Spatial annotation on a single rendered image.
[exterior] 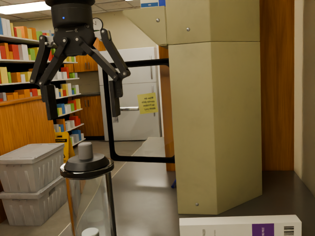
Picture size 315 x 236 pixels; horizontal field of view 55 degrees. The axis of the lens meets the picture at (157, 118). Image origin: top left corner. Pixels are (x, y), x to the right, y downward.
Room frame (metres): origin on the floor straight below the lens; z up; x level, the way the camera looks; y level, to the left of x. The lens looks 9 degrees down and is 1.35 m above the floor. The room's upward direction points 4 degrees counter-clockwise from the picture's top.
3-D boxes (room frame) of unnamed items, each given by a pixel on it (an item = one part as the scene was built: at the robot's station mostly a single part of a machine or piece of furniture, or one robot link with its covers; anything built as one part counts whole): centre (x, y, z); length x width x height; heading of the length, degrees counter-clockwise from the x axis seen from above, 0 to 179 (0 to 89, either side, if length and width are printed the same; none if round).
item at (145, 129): (1.17, 0.06, 1.19); 0.30 x 0.01 x 0.40; 70
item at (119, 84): (0.59, 0.06, 1.33); 0.03 x 0.01 x 0.05; 79
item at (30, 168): (2.91, 1.26, 0.49); 0.60 x 0.42 x 0.33; 169
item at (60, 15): (0.60, 0.15, 1.43); 0.08 x 0.07 x 0.09; 79
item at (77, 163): (0.60, 0.15, 1.18); 0.09 x 0.09 x 0.07
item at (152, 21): (0.98, -0.01, 1.46); 0.32 x 0.11 x 0.10; 169
